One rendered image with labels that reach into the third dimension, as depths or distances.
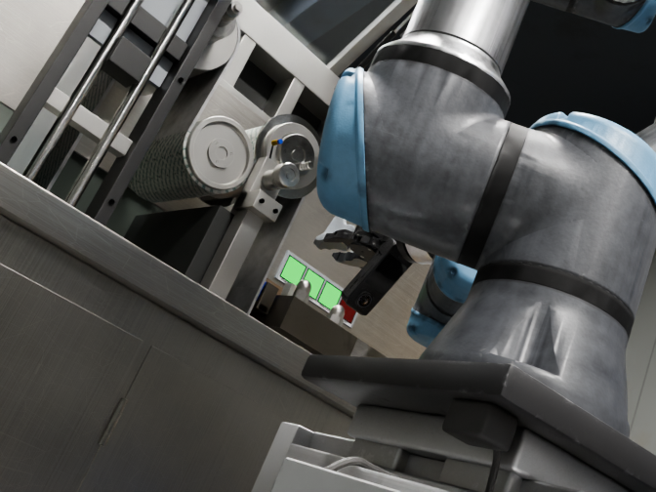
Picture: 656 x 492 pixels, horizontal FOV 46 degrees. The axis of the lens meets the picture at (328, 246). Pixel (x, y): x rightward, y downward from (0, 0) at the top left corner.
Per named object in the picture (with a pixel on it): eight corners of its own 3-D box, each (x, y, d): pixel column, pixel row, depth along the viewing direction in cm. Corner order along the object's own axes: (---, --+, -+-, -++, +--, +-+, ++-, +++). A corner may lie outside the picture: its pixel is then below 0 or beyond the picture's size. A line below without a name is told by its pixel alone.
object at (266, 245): (259, 287, 132) (303, 195, 138) (193, 284, 151) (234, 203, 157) (261, 289, 132) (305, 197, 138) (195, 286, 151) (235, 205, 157)
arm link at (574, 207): (663, 307, 51) (711, 137, 55) (468, 234, 53) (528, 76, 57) (606, 349, 62) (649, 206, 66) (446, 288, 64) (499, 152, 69)
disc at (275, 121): (241, 169, 130) (277, 97, 134) (240, 169, 130) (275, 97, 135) (305, 214, 138) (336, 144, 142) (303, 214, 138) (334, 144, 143)
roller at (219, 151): (176, 162, 122) (210, 101, 126) (112, 177, 142) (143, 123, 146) (233, 203, 128) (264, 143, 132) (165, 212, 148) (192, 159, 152)
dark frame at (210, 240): (164, 314, 120) (220, 204, 127) (86, 305, 146) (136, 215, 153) (201, 335, 124) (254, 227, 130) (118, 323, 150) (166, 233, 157)
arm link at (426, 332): (409, 316, 89) (442, 234, 93) (398, 339, 100) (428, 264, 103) (473, 344, 88) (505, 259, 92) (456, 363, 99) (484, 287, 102)
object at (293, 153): (307, 128, 136) (320, 170, 137) (301, 130, 137) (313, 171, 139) (274, 139, 132) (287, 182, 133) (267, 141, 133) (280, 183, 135)
